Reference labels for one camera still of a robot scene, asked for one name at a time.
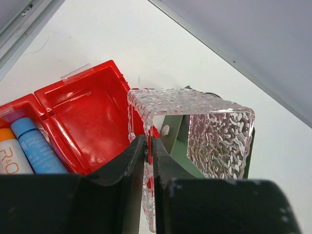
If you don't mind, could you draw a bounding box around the green plastic tray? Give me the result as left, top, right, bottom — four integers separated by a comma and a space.
159, 85, 255, 180

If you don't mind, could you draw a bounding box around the blue toothpaste tube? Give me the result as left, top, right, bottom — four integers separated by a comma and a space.
11, 117, 68, 174

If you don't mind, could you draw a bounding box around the white orange toothpaste tube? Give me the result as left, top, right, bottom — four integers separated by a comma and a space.
0, 128, 33, 175

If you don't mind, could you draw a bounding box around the red plastic organizer box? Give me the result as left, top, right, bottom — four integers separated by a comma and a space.
0, 60, 146, 175

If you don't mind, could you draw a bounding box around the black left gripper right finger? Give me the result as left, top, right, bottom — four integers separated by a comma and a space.
153, 138, 301, 234

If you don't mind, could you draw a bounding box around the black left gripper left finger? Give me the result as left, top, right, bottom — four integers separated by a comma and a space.
0, 135, 145, 234

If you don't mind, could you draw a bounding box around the clear textured acrylic holder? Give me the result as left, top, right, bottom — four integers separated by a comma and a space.
127, 88, 255, 233

